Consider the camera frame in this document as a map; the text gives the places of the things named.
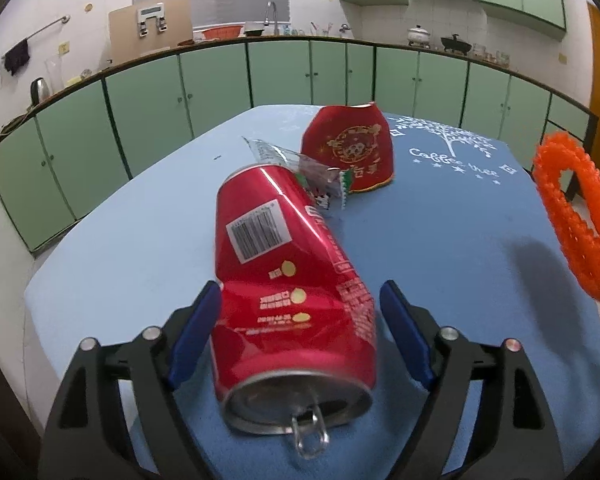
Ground dark hanging towel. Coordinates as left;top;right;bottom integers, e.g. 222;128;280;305
2;40;31;76

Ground blue printed tablecloth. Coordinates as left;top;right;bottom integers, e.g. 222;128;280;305
24;105;600;480

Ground clear printed plastic wrapper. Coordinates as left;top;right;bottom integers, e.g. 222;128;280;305
242;136;353;218

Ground wooden cutting board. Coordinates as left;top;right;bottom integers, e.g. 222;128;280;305
108;0;193;61

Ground red snack wrapper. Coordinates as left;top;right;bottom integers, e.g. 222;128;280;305
300;102;396;195

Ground red plastic basin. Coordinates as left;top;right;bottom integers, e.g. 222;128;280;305
200;24;243;41

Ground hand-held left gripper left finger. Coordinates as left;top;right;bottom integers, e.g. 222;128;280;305
37;280;223;480

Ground metal towel rail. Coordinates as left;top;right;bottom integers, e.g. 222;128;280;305
2;15;71;59

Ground green lower kitchen cabinets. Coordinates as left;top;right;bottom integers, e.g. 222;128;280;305
0;37;600;258

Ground crushed red drink can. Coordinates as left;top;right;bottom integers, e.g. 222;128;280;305
214;162;378;461

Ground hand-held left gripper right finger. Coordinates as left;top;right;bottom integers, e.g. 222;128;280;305
379;280;566;480

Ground black wok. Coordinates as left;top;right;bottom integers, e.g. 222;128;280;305
440;34;472;54

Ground steel electric kettle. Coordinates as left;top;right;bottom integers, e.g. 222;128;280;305
29;77;51;109

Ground glass jars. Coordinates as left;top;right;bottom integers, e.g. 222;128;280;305
472;42;511;64

